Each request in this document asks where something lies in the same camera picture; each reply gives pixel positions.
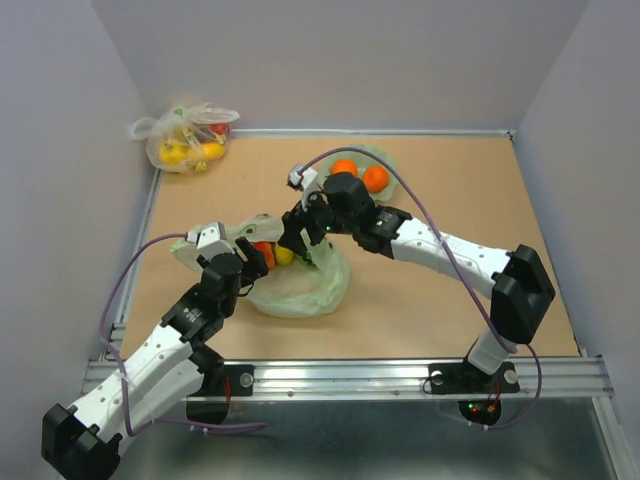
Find red tomato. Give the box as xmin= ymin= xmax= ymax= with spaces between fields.
xmin=253 ymin=241 xmax=277 ymax=270

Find purple cable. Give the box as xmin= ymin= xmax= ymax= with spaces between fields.
xmin=99 ymin=230 xmax=267 ymax=437
xmin=299 ymin=147 xmax=544 ymax=432

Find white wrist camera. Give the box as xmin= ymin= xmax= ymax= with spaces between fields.
xmin=186 ymin=221 xmax=234 ymax=260
xmin=287 ymin=164 xmax=320 ymax=211

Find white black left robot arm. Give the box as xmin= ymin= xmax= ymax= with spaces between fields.
xmin=41 ymin=231 xmax=268 ymax=479

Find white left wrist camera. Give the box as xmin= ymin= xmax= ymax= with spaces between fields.
xmin=186 ymin=221 xmax=234 ymax=260

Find aluminium mounting rail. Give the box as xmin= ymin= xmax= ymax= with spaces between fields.
xmin=84 ymin=354 xmax=614 ymax=401

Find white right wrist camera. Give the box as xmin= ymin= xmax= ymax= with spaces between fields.
xmin=287 ymin=164 xmax=320 ymax=211

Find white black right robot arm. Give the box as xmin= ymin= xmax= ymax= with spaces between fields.
xmin=279 ymin=167 xmax=556 ymax=390

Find green scalloped bowl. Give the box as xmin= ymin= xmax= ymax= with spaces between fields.
xmin=315 ymin=144 xmax=399 ymax=203

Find yellow fruit in bag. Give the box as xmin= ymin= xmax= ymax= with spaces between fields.
xmin=274 ymin=243 xmax=295 ymax=266

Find clear plastic bag of fruit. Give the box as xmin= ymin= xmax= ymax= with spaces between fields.
xmin=129 ymin=103 xmax=240 ymax=174

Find green avocado print plastic bag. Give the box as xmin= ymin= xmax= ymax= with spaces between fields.
xmin=170 ymin=214 xmax=351 ymax=319

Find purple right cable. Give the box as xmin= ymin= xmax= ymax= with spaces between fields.
xmin=299 ymin=147 xmax=544 ymax=432

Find orange fruit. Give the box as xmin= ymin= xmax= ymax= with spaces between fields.
xmin=330 ymin=158 xmax=359 ymax=177
xmin=361 ymin=165 xmax=390 ymax=194

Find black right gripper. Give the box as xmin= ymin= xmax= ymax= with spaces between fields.
xmin=279 ymin=181 xmax=358 ymax=253

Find green vegetable in bag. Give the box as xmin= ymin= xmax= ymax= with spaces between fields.
xmin=295 ymin=250 xmax=316 ymax=267

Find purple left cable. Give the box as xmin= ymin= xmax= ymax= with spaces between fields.
xmin=99 ymin=230 xmax=267 ymax=437

